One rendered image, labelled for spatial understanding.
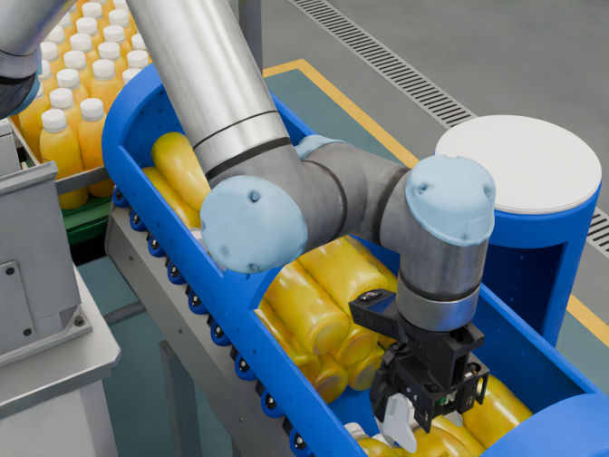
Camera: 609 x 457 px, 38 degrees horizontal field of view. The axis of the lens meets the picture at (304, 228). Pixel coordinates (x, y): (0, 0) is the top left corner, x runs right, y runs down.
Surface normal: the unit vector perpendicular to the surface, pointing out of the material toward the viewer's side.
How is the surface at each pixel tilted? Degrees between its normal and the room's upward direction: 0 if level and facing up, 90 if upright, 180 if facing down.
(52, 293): 90
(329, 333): 91
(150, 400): 0
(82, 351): 0
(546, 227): 90
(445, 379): 90
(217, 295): 80
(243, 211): 69
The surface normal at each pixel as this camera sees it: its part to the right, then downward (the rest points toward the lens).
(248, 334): -0.85, 0.17
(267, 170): 0.21, -0.11
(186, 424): 0.52, 0.55
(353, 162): 0.45, -0.76
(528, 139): 0.01, -0.76
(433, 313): -0.21, 0.63
